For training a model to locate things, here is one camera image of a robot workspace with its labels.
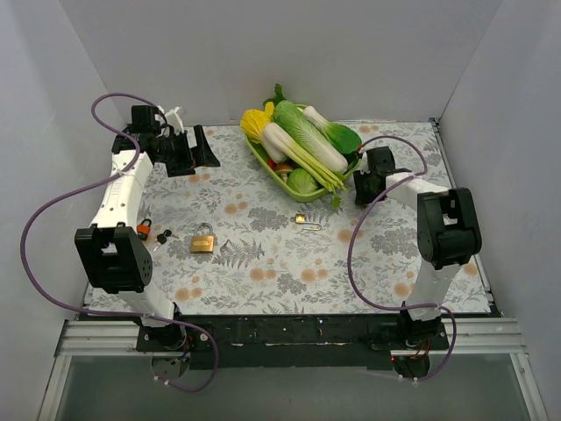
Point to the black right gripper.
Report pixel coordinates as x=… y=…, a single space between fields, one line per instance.
x=362 y=189

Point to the brown mushroom toy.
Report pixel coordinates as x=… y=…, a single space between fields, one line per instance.
x=283 y=170

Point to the black-headed key pair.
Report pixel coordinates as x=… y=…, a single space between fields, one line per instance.
x=163 y=237

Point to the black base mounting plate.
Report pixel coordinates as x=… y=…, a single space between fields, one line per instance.
x=280 y=341

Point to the napa cabbage toy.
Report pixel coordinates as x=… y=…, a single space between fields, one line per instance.
x=291 y=119

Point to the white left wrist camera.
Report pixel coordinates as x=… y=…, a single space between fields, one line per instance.
x=172 y=118

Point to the floral patterned table mat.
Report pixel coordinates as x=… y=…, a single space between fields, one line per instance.
x=264 y=263

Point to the small brass padlock shackle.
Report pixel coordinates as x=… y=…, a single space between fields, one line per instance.
x=301 y=219

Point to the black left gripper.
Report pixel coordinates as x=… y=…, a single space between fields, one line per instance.
x=188 y=152

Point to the orange black padlock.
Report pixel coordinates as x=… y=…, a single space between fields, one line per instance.
x=144 y=229

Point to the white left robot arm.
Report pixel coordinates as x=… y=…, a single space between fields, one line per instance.
x=112 y=249

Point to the large brass padlock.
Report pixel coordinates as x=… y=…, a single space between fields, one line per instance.
x=203 y=239

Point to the aluminium frame rail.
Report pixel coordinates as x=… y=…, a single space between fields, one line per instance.
x=88 y=337

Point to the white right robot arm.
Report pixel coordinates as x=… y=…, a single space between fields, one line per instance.
x=447 y=235

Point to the green plastic tray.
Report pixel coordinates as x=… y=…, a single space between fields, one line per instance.
x=266 y=161

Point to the green round cabbage toy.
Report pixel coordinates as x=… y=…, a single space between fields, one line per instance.
x=302 y=182

